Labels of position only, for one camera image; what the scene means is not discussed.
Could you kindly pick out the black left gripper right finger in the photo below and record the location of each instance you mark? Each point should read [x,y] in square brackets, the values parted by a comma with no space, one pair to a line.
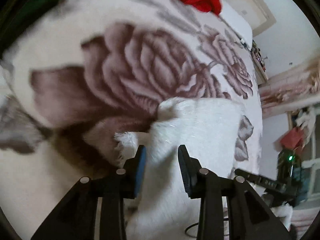
[230,208]

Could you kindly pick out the white fuzzy knit sweater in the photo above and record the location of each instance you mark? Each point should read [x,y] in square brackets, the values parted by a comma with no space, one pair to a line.
[209,129]

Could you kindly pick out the red bag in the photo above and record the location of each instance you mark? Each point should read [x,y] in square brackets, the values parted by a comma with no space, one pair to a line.
[293,139]

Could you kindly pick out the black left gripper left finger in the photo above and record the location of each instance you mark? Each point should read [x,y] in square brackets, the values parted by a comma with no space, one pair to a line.
[94,209]

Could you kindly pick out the floral pink grey bedspread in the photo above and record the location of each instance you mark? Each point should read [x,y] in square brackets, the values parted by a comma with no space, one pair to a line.
[89,80]

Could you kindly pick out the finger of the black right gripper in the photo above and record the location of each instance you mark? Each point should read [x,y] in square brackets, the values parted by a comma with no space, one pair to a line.
[261,181]

